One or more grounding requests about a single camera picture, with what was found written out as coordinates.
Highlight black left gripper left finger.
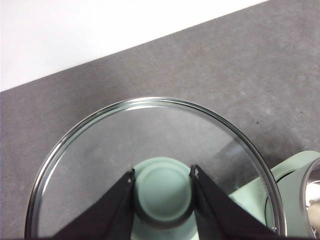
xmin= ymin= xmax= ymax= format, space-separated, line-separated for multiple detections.
xmin=51 ymin=167 xmax=136 ymax=240

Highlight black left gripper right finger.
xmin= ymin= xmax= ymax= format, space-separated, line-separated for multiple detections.
xmin=189 ymin=164 xmax=284 ymax=240

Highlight plain white steamed bun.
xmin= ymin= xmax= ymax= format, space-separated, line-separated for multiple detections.
xmin=307 ymin=198 xmax=320 ymax=227

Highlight glass pot lid green knob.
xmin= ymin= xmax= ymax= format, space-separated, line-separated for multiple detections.
xmin=24 ymin=97 xmax=286 ymax=240

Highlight mint green breakfast maker base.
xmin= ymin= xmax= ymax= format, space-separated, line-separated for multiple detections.
xmin=228 ymin=149 xmax=320 ymax=227

